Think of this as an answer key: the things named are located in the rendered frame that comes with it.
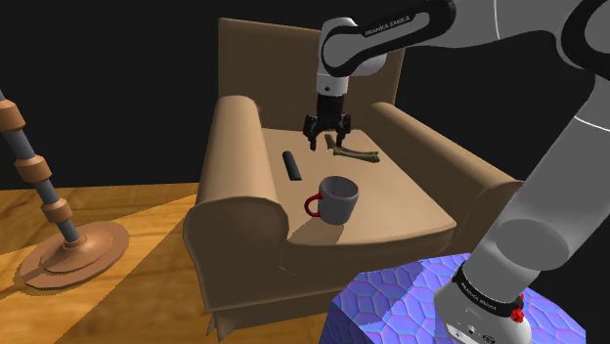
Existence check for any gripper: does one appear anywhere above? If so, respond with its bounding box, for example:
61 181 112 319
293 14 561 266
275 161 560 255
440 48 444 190
302 93 353 152

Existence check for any olive forked stick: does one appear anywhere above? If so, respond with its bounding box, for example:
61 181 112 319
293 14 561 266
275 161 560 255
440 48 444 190
324 133 381 164

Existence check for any black remote control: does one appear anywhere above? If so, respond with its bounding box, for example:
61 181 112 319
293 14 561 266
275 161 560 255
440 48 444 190
281 150 303 183

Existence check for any tan armchair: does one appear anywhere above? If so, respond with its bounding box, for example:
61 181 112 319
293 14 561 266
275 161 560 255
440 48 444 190
182 17 525 342

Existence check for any purple patterned robot stand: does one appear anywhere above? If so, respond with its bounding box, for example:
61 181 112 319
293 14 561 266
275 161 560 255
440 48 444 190
318 252 588 344

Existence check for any copper floor lamp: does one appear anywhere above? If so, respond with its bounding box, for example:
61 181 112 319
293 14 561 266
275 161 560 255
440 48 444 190
0 87 131 291

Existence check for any grey mug with red handle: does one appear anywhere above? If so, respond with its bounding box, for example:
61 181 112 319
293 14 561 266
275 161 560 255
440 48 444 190
303 175 361 227

